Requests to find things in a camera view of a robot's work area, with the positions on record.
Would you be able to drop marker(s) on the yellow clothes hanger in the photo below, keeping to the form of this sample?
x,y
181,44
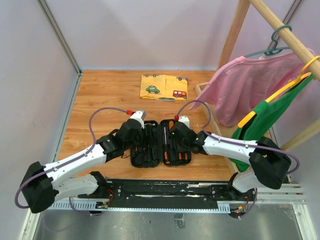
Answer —
x,y
281,91

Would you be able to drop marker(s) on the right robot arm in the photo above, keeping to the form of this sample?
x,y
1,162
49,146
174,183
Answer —
x,y
268,166

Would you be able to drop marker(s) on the wooden clothes rack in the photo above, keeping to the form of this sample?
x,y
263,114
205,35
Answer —
x,y
301,122

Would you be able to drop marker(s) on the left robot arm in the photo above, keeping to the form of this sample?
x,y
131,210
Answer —
x,y
42,185

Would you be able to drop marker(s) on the thin dark metal file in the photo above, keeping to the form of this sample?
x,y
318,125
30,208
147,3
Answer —
x,y
165,99

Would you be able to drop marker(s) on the orange handled screwdriver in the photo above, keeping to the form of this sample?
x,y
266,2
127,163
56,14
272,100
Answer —
x,y
171,124

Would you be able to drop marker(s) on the teal clothes hanger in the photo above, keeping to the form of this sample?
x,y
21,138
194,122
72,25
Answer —
x,y
273,49

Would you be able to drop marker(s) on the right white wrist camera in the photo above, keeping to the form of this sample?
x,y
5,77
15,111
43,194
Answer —
x,y
183,119

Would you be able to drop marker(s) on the pink t-shirt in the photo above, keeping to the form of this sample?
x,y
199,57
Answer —
x,y
237,87

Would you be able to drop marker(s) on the black plastic tool case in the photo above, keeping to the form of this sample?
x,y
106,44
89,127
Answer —
x,y
154,148

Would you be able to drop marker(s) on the claw hammer black grip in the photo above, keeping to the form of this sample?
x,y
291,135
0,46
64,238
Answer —
x,y
150,125

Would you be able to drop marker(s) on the yellow car print cloth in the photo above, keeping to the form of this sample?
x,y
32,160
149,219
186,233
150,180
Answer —
x,y
155,86

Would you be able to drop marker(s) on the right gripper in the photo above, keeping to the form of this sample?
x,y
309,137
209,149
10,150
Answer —
x,y
176,142

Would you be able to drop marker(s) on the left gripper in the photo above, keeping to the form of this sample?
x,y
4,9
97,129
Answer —
x,y
143,143

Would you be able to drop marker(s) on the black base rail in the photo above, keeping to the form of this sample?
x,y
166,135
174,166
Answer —
x,y
170,196

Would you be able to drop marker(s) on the black handled screwdriver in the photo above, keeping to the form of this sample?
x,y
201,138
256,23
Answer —
x,y
166,154

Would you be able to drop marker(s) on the green tank top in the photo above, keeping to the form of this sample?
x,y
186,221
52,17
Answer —
x,y
268,113

